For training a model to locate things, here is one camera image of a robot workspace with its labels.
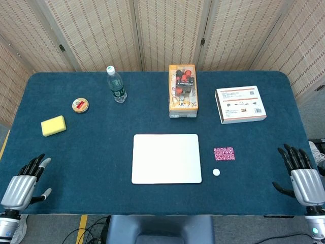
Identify yellow sponge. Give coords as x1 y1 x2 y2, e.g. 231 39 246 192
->
40 115 68 137

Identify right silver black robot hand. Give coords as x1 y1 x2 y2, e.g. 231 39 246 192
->
272 143 325 208

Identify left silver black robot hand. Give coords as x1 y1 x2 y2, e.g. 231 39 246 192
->
0 153 52 211

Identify orange corgi tissue pack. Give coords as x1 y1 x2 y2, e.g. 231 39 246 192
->
169 64 199 119

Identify clear water bottle green label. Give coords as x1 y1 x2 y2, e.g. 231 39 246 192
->
106 65 128 104

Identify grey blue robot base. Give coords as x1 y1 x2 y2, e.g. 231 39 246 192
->
106 215 216 244

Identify woven bamboo folding screen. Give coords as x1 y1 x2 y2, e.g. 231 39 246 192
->
0 0 325 128

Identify blue felt table cloth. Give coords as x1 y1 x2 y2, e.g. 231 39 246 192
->
0 71 317 216

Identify white rectangular board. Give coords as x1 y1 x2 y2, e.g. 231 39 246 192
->
131 134 203 185

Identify round gold tin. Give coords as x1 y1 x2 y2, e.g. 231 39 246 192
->
72 98 90 114

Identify white cardboard product box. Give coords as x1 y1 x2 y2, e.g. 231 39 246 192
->
214 85 268 125

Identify white sneaker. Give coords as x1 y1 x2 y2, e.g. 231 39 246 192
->
308 141 325 166

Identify yellow floor tape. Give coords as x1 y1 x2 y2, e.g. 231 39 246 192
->
76 215 88 244

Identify black floor cables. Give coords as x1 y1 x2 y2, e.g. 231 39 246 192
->
62 216 111 244

